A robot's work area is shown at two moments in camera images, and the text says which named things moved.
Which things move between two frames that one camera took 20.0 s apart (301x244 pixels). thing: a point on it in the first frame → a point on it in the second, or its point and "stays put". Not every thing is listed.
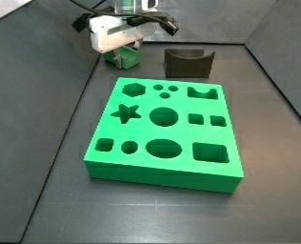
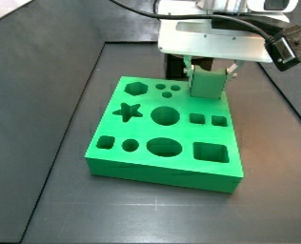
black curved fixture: [188, 63] stays put
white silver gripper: [112, 34] → [196, 38]
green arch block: [129, 57] → [207, 83]
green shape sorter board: [168, 133] stays put
